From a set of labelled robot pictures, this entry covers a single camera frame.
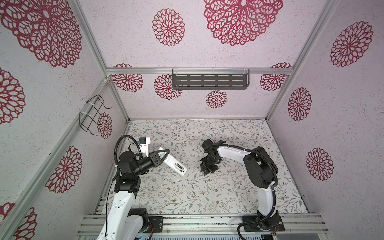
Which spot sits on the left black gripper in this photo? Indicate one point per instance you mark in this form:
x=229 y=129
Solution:
x=154 y=158

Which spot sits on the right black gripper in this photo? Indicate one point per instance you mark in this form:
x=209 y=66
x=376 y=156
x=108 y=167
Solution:
x=206 y=169

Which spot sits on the white remote control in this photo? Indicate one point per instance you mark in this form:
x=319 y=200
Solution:
x=170 y=161

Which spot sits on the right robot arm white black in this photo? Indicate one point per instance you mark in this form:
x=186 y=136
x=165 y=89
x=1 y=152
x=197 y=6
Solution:
x=261 y=171

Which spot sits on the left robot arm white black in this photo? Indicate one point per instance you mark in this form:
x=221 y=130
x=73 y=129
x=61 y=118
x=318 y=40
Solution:
x=124 y=221

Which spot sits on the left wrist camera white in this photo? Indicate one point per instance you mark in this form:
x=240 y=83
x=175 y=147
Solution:
x=144 y=146

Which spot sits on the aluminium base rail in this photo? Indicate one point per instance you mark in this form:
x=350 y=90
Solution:
x=92 y=225

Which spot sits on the black wire wall basket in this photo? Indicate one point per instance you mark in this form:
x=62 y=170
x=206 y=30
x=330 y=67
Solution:
x=94 y=121

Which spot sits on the dark grey wall shelf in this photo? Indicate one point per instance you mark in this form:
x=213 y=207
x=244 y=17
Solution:
x=210 y=81

